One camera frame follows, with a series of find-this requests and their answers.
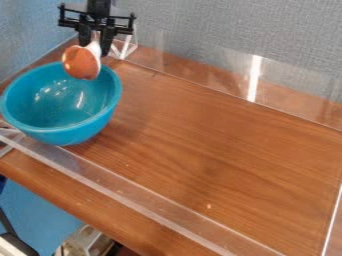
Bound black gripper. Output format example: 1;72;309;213
57;0;136;57

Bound white and brown toy mushroom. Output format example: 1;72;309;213
61;41;101;80

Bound blue plastic bowl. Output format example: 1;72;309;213
0;62;122;146

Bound white power strip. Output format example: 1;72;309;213
53;224;114;256

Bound black and white object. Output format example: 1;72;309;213
0;207;39;256

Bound clear acrylic barrier wall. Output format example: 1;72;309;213
0;22;342;256

